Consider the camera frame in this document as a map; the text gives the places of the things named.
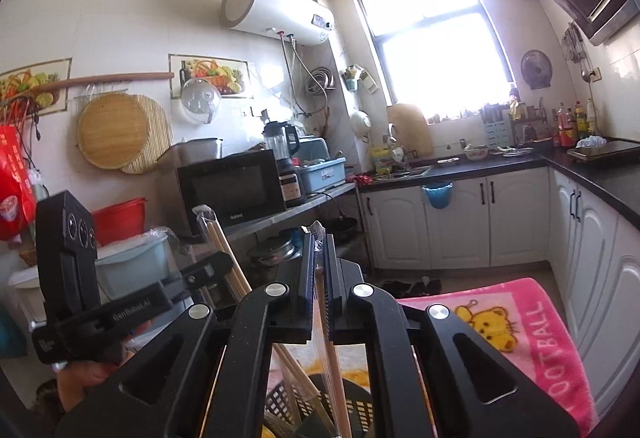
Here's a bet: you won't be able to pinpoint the wooden cutting board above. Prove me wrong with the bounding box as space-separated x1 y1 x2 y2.
387 103 435 158

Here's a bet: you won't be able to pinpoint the red plastic bag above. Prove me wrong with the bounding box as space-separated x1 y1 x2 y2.
0 123 39 242

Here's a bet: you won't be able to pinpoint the white electric water heater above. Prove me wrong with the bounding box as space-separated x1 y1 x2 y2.
220 0 335 47

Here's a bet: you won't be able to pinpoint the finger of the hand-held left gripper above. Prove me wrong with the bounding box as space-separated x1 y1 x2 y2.
164 251 235 308

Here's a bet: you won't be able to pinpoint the black kitchen countertop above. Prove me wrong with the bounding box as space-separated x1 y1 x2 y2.
360 138 640 230

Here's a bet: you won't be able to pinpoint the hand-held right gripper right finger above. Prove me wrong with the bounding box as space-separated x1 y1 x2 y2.
323 232 582 438

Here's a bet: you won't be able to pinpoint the person's left hand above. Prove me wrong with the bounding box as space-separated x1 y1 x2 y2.
55 358 122 414

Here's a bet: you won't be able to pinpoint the hanging small kitchen utensils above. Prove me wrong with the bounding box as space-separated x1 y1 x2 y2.
562 21 594 82

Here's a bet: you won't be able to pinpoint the plastic drawer unit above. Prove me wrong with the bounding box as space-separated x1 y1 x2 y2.
94 227 176 302

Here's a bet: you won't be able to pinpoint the coiled hose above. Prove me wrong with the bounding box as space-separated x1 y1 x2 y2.
304 65 336 96

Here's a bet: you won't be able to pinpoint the white kitchen cabinets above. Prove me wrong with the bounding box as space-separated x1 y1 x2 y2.
360 165 640 420

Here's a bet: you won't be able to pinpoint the chopstick pair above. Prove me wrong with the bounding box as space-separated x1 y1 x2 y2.
300 220 354 438
192 204 327 415

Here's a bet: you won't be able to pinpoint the black wok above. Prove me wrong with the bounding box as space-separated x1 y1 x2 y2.
327 215 360 235

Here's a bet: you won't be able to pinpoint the red plastic basin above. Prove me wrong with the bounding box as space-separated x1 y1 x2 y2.
91 198 150 247

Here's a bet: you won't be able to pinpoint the group of condiment bottles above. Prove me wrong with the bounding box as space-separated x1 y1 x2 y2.
552 100 599 148

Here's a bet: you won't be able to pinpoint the kitchen window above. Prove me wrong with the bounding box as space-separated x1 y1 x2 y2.
352 0 517 120

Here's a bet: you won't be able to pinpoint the fruit picture wall tile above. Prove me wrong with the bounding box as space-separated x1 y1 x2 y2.
0 58 73 117
168 53 250 100

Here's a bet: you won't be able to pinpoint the black perforated utensil basket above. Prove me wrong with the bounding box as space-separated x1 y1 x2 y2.
262 369 387 438

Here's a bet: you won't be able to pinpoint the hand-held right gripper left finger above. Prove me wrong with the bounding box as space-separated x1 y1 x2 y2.
55 227 317 438

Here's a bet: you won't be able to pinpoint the black blender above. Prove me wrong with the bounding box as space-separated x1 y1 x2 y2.
261 119 307 208

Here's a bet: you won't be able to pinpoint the long wooden rolling pin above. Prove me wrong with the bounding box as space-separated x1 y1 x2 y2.
0 71 175 107

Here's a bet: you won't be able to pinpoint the stacked steel pots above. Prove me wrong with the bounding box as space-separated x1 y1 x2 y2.
247 235 302 270

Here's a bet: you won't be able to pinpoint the dark slippers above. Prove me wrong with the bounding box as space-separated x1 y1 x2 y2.
379 277 444 300

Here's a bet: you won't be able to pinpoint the round wooden board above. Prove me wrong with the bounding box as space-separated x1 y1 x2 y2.
76 92 151 170

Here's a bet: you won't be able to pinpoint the blue trash bag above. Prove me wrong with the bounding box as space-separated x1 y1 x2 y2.
421 181 455 210

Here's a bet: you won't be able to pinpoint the blue dish rack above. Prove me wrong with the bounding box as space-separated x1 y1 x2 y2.
295 138 348 194

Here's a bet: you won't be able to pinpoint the green wall utensil holder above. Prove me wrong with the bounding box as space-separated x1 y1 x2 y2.
341 64 381 94

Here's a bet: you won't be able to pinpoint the black microwave oven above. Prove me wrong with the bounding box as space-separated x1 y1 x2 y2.
176 149 287 239

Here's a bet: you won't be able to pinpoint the white round wall holder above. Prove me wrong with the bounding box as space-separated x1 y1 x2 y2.
349 109 372 144

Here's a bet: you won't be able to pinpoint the round wall fan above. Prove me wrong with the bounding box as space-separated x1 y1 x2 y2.
520 49 554 90

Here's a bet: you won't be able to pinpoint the grey metal container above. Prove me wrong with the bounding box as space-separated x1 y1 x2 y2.
156 137 225 165

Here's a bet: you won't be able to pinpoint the glass pot lid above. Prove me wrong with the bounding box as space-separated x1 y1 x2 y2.
179 77 223 124

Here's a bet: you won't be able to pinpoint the round bamboo mat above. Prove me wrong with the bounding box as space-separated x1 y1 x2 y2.
120 94 175 175

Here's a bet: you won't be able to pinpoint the metal shelf rack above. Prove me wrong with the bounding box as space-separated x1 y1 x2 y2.
190 182 369 280

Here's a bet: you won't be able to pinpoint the knife block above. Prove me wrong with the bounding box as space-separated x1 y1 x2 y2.
480 103 514 148

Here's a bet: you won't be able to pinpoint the pink bear printed blanket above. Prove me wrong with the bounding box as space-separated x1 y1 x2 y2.
267 276 599 438

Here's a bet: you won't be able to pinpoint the black induction cooker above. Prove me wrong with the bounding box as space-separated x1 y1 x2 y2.
567 139 640 164

